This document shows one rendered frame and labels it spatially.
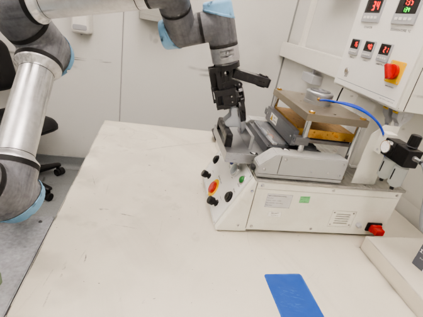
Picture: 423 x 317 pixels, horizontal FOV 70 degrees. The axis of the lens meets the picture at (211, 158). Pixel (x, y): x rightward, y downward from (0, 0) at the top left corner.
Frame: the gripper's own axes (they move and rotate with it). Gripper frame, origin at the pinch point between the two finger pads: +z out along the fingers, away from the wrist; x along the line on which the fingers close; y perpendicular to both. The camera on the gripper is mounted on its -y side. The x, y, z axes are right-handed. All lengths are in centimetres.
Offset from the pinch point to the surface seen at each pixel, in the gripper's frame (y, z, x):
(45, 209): 119, 63, -90
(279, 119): -11.2, -0.7, 0.5
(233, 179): 6.5, 12.1, 7.3
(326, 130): -21.2, 1.8, 9.7
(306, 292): -2.5, 27.8, 37.6
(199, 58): -2, 2, -149
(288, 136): -10.5, 1.1, 9.3
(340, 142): -25.4, 6.4, 10.0
